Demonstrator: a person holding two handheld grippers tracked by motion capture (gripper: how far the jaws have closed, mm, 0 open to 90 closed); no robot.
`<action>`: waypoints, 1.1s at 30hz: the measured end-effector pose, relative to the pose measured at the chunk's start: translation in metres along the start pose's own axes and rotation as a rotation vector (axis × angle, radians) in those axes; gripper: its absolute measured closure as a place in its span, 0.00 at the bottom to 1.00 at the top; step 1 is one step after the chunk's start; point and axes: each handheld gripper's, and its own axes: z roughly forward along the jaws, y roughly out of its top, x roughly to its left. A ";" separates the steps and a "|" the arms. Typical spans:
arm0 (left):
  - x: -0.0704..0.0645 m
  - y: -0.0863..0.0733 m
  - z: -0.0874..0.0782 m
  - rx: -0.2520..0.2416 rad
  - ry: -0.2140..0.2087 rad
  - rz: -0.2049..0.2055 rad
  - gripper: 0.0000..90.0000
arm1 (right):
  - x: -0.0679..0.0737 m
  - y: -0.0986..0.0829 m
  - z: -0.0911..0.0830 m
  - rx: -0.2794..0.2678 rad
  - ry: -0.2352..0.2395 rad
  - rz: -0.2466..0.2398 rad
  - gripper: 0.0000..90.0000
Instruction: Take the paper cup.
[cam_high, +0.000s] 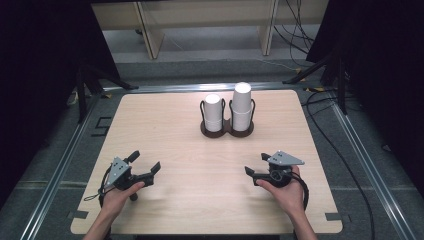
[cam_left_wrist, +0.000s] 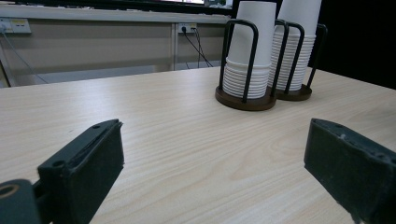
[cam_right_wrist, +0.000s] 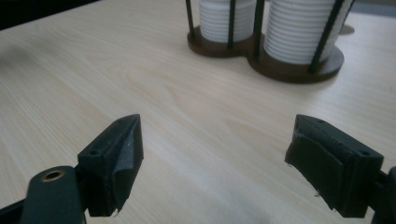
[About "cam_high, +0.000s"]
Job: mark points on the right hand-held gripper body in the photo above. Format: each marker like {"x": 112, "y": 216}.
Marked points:
{"x": 283, "y": 159}

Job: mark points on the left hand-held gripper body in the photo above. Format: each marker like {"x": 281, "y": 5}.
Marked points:
{"x": 117, "y": 171}

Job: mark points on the stack of white paper cups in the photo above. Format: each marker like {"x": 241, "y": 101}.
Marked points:
{"x": 213, "y": 110}
{"x": 241, "y": 100}

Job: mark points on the person's left hand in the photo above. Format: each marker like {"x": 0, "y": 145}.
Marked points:
{"x": 115, "y": 200}

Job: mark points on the person's right hand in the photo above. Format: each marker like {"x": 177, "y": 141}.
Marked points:
{"x": 288, "y": 198}

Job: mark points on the yellow tape piece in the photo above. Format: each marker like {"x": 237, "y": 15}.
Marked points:
{"x": 300, "y": 74}
{"x": 315, "y": 89}

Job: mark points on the black metal stand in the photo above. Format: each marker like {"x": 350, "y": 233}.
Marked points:
{"x": 341, "y": 93}
{"x": 81, "y": 96}

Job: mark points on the black curtain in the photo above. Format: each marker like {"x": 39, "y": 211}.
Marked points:
{"x": 40, "y": 83}
{"x": 386, "y": 83}

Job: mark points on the light wooden desk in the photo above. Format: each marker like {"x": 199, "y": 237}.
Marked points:
{"x": 153, "y": 36}

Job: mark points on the metal floor rail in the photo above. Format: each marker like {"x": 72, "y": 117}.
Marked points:
{"x": 55, "y": 180}
{"x": 186, "y": 87}
{"x": 373, "y": 166}

